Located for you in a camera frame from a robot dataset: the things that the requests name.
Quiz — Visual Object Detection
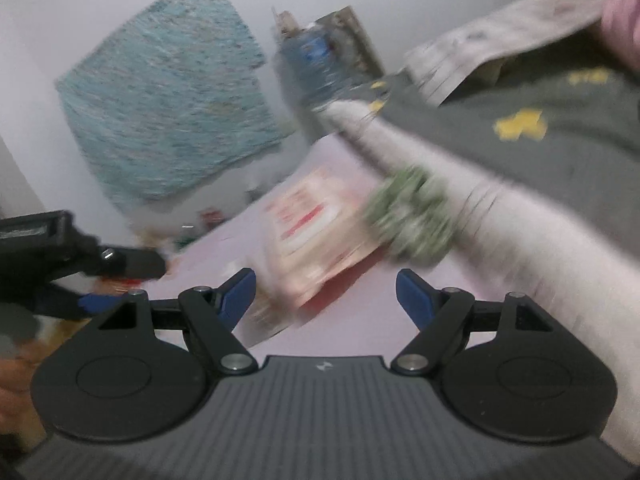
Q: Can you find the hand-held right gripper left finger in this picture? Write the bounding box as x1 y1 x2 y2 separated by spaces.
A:
97 267 258 376

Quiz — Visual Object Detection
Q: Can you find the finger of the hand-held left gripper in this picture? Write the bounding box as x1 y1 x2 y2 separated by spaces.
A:
82 246 168 281
30 285 126 320

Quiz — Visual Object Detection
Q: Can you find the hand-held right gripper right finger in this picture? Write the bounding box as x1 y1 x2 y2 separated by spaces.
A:
391 269 553 377

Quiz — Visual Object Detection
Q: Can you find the red white wet wipes pack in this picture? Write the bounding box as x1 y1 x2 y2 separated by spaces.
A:
250 167 383 333

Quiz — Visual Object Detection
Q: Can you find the green floral scrunchie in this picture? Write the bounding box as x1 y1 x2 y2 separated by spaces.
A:
362 165 461 267

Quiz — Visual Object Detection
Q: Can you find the white striped quilt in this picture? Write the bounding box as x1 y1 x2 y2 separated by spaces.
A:
320 100 640 466

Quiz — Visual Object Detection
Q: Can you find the teal floral curtain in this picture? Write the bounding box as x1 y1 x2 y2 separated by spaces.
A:
55 0 283 211

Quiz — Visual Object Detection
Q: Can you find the grey blanket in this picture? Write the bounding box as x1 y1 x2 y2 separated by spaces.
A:
365 25 640 271

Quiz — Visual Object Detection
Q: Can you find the beige bottle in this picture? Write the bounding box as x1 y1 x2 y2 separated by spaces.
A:
272 7 301 36

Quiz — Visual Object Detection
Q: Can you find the checked cloth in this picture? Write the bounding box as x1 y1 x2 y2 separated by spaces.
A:
402 0 621 108

